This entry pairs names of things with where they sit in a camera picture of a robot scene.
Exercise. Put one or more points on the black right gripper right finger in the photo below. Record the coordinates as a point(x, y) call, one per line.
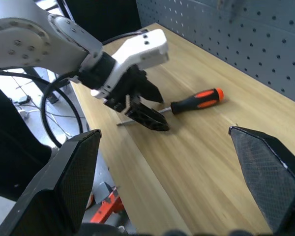
point(273, 177)

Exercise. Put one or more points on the grey perforated pegboard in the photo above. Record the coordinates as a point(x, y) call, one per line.
point(260, 37)

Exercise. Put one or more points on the black robot torso cover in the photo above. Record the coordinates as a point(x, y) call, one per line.
point(12, 147)

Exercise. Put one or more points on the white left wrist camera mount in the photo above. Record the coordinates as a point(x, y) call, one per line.
point(142, 49)

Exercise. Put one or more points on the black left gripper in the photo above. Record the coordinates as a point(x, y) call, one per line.
point(127, 86)

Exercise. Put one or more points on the dark cabinet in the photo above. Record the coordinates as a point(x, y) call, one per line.
point(100, 17)

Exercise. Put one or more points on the orange metal floor bracket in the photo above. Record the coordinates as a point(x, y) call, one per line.
point(105, 209)

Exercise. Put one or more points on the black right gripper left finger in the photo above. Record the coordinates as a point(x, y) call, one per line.
point(59, 184)

